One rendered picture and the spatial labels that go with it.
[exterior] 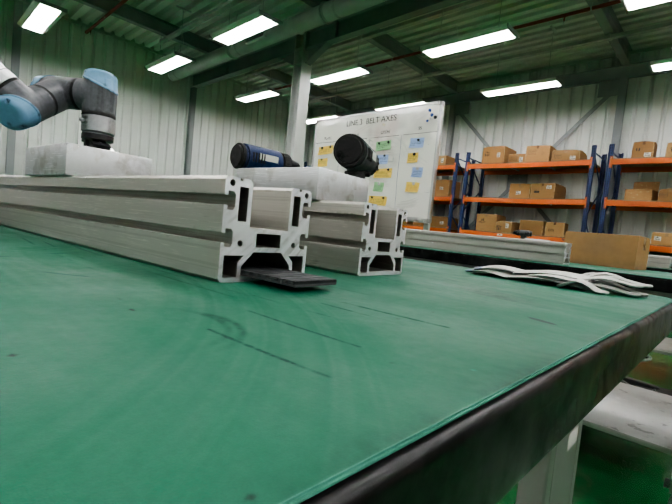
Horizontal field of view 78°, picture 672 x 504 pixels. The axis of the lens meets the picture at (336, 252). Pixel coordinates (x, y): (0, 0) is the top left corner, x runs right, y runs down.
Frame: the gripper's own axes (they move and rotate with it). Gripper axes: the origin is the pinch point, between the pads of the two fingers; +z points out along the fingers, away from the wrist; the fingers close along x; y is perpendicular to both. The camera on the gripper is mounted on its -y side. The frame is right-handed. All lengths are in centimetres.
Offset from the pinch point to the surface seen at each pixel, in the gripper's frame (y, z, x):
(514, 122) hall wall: 231, -314, -1061
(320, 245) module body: -78, 0, 5
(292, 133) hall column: 557, -200, -607
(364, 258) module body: -84, 1, 3
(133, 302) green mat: -89, 3, 33
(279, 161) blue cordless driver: -39.9, -16.7, -22.6
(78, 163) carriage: -52, -8, 23
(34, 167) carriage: -40.7, -7.1, 24.5
